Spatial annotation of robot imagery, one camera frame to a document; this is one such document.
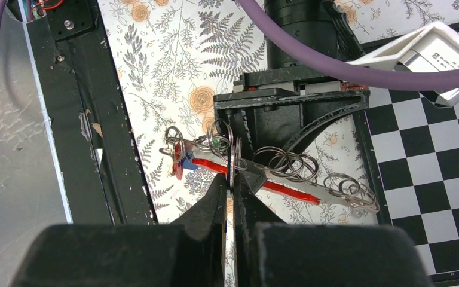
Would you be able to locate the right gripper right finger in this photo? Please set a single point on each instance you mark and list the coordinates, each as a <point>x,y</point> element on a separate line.
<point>270,252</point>

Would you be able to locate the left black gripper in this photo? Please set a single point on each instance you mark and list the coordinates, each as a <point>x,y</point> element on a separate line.
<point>285,108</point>

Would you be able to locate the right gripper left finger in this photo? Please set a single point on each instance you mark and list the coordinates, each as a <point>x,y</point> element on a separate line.
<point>186,252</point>

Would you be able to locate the blue key tag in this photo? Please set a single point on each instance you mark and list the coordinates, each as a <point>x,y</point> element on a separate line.
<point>187,164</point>

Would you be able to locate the red key tag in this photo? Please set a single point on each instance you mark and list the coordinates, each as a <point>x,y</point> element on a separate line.
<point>179,153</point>

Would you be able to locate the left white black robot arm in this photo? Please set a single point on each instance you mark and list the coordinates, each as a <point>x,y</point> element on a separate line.
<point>319,25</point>

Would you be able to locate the floral patterned mat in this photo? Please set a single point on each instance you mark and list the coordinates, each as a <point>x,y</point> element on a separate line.
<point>172,57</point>

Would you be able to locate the black white checkerboard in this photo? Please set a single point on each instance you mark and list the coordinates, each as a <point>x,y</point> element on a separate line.
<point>412,150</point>

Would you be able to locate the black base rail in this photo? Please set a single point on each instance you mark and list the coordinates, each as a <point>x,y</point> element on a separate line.
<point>100,172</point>

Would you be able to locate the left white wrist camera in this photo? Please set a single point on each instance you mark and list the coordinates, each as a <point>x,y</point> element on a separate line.
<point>432,48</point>

